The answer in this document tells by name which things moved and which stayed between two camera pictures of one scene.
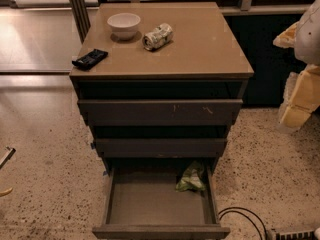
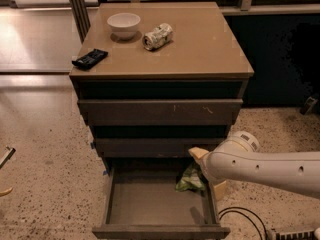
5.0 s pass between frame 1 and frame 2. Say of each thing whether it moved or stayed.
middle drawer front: stayed
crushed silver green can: stayed
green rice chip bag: stayed
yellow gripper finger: moved
